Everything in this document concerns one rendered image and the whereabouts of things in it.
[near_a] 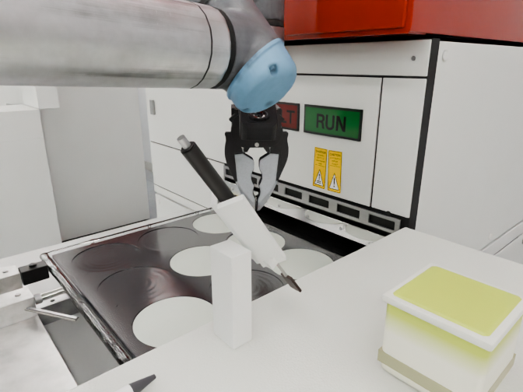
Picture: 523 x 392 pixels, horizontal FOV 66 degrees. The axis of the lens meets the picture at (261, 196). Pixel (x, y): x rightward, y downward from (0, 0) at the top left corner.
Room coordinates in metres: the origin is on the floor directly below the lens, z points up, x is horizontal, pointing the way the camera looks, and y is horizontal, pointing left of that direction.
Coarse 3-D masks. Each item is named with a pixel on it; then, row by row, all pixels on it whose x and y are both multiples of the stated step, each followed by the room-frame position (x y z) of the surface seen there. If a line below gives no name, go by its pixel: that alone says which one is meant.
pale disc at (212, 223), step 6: (204, 216) 0.74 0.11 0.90; (210, 216) 0.74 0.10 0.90; (216, 216) 0.74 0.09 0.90; (198, 222) 0.71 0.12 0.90; (204, 222) 0.71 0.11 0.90; (210, 222) 0.71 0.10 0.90; (216, 222) 0.71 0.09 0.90; (222, 222) 0.71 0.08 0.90; (198, 228) 0.68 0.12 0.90; (204, 228) 0.68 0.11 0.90; (210, 228) 0.68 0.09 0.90; (216, 228) 0.68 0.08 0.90; (222, 228) 0.68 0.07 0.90
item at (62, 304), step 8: (56, 296) 0.53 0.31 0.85; (64, 296) 0.53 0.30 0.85; (40, 304) 0.51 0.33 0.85; (48, 304) 0.51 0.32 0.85; (56, 304) 0.52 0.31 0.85; (64, 304) 0.52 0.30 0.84; (72, 304) 0.53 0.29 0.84; (64, 312) 0.52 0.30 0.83; (72, 312) 0.53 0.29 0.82; (48, 320) 0.51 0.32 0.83
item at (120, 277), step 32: (192, 224) 0.70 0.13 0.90; (64, 256) 0.57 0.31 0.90; (96, 256) 0.57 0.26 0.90; (128, 256) 0.57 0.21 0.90; (160, 256) 0.57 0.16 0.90; (96, 288) 0.48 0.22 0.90; (128, 288) 0.48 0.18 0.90; (160, 288) 0.48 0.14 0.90; (192, 288) 0.47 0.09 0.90; (256, 288) 0.48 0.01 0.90; (128, 320) 0.40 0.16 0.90
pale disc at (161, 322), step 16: (160, 304) 0.44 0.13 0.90; (176, 304) 0.44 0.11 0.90; (192, 304) 0.44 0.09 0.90; (208, 304) 0.44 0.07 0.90; (144, 320) 0.40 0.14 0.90; (160, 320) 0.40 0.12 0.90; (176, 320) 0.40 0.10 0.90; (192, 320) 0.40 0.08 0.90; (208, 320) 0.40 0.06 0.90; (144, 336) 0.37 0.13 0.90; (160, 336) 0.37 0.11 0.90; (176, 336) 0.37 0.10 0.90
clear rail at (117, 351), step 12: (48, 264) 0.54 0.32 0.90; (60, 276) 0.50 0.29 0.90; (72, 288) 0.47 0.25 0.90; (72, 300) 0.45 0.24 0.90; (84, 312) 0.42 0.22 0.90; (96, 324) 0.39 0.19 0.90; (108, 336) 0.37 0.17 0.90; (108, 348) 0.36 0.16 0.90; (120, 348) 0.35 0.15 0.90; (120, 360) 0.34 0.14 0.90
